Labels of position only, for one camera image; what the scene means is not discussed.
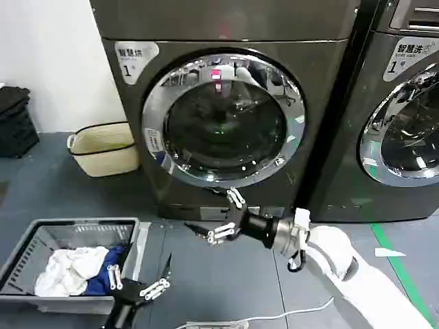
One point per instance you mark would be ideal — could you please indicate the white paper scrap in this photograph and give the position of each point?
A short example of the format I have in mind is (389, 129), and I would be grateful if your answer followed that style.
(389, 252)

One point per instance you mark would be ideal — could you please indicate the white cloth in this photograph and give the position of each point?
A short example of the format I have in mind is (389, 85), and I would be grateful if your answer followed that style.
(68, 270)

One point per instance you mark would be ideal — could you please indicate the round glass dryer door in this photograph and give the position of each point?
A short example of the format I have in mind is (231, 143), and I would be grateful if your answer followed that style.
(408, 137)
(223, 127)

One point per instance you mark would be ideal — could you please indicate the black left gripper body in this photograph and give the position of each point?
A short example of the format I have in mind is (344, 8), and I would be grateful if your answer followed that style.
(128, 294)

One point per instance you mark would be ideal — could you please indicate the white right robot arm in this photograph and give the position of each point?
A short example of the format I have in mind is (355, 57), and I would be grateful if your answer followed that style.
(360, 281)

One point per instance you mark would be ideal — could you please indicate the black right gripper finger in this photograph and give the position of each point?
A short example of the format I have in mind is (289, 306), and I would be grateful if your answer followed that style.
(236, 198)
(219, 233)

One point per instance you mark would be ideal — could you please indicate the blue cloth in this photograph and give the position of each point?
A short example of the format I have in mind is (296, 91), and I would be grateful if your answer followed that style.
(99, 281)

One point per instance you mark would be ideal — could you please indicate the white power strip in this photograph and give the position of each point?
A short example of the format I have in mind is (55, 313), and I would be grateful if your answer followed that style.
(216, 325)

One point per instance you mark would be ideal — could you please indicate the grey dryer with control panel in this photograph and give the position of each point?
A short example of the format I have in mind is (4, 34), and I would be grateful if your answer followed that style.
(370, 51)

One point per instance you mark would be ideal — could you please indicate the silver label with number one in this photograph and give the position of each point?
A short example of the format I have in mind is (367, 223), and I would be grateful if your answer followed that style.
(132, 61)
(408, 58)

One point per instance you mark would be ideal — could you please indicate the grey dryer with round door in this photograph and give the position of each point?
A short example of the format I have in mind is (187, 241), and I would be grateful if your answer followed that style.
(308, 103)

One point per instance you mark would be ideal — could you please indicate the beige woven basket black trim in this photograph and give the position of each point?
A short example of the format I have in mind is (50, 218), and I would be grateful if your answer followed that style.
(103, 154)

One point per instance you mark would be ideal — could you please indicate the black stacked crates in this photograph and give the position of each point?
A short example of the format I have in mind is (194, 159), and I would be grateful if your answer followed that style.
(15, 123)

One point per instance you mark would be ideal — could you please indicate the grey plastic laundry basket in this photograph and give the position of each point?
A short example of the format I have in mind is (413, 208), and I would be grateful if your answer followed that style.
(20, 253)

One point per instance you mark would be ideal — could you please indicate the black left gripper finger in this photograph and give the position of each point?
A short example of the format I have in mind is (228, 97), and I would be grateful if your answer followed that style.
(158, 287)
(115, 277)

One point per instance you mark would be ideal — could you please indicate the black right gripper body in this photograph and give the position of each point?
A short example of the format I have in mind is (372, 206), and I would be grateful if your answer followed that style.
(259, 226)

